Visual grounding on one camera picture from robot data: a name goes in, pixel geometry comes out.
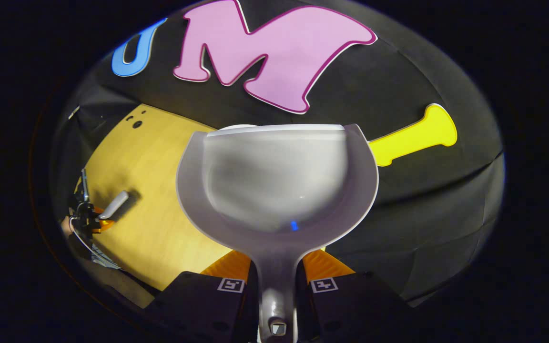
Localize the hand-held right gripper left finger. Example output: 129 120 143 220
146 250 261 343

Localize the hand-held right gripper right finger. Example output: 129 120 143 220
295 249 414 343

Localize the small grey broom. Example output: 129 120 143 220
98 190 131 221

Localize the grey dustpan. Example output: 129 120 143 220
175 123 379 343

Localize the wooden desktop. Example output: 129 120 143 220
83 104 327 292

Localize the black backdrop cloth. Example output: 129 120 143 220
51 0 506 305

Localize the white cable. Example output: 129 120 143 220
69 217 123 270

